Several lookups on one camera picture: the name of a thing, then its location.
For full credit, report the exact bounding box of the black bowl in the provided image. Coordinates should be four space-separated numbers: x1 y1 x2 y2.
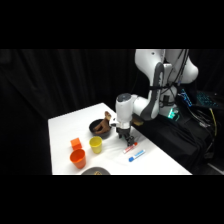
88 118 114 140

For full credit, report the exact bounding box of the blue pen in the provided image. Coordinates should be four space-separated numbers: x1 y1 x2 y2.
128 149 146 163

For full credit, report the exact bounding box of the yellow cup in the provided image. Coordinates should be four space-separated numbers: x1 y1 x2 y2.
88 135 103 155

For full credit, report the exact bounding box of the yellow cable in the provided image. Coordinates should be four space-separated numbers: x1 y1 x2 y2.
208 107 218 137

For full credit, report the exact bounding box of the backlit keyboard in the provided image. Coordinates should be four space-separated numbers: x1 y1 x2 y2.
195 90 220 108

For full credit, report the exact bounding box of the black curtain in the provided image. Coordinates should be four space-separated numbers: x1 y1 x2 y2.
0 49 224 176

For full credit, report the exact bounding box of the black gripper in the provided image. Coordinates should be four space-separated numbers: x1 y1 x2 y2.
116 126 136 146

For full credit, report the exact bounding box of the orange cup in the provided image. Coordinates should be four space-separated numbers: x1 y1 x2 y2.
69 148 87 169

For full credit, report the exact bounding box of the black robot stand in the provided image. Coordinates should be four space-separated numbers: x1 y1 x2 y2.
131 101 218 176

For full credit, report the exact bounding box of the orange block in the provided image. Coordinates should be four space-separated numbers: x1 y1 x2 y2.
69 137 83 151

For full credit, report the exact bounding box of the brown plush toy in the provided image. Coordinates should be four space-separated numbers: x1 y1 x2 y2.
92 110 114 134

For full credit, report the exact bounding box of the grey plate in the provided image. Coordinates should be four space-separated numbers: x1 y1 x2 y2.
80 166 111 176

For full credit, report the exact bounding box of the red pen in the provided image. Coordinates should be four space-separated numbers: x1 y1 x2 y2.
122 142 139 155

